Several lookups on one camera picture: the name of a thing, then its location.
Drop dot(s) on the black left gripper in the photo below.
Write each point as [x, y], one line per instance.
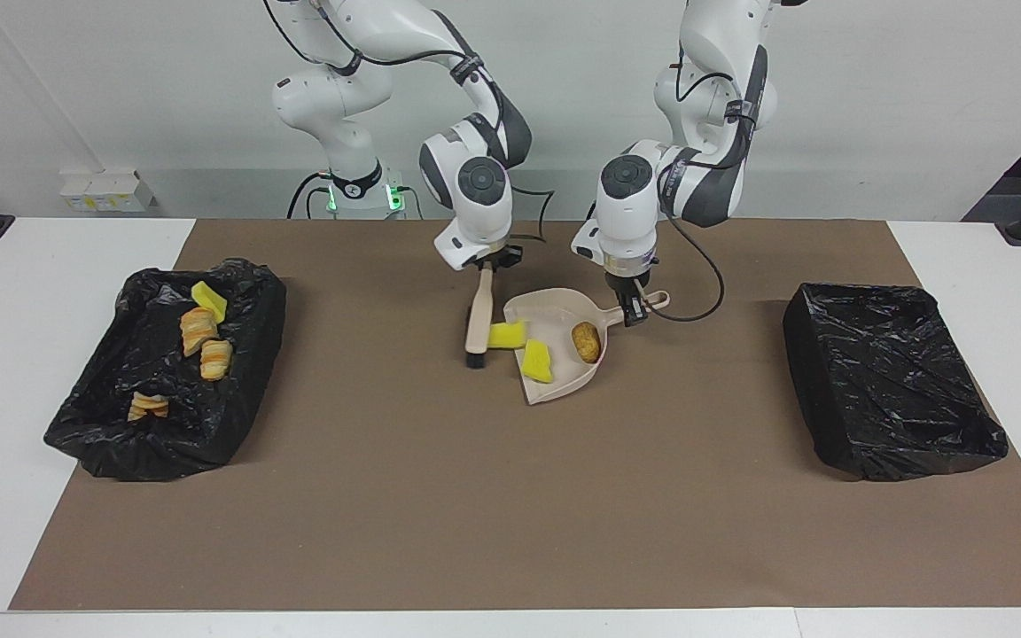
[630, 281]

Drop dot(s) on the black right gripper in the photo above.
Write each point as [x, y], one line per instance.
[497, 256]

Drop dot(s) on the beige hand brush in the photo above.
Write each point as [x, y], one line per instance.
[479, 319]

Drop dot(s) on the golden corn-shaped bread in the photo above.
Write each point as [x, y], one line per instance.
[586, 342]

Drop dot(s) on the notched yellow sponge piece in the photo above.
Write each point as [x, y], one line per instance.
[507, 335]

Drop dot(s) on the oblong yellow sponge piece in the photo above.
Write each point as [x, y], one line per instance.
[537, 361]

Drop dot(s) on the beige plastic dustpan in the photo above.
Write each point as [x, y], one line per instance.
[564, 385]

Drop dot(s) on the small yellow sponge piece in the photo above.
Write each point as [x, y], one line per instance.
[209, 299]

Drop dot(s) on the pale lumpy bread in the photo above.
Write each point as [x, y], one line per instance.
[215, 359]

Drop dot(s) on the striped croissant bread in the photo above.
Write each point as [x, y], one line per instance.
[198, 330]

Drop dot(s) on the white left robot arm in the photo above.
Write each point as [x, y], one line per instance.
[635, 204]

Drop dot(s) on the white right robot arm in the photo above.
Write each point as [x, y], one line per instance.
[475, 177]

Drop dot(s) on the black bag-lined bin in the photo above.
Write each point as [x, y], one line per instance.
[892, 381]
[165, 443]

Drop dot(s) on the brown table mat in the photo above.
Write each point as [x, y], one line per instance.
[386, 532]

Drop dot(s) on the small striped croissant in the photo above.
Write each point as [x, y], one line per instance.
[148, 407]

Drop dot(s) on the white power box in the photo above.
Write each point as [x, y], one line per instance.
[107, 190]

